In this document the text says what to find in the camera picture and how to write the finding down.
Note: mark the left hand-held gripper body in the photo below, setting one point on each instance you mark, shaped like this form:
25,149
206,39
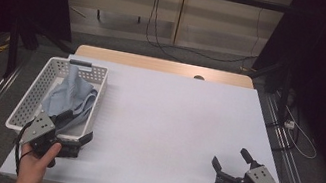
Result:
39,127

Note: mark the light blue tank top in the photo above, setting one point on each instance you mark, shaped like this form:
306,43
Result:
70,95

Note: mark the white perforated plastic basket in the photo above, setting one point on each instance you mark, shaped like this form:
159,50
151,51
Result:
35,92

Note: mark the person's left hand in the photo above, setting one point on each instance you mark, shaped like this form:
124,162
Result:
32,166

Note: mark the black metal stand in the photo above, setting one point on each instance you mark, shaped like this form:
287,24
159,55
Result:
12,51
284,92

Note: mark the light wooden table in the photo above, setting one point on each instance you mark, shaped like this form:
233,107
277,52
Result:
155,64

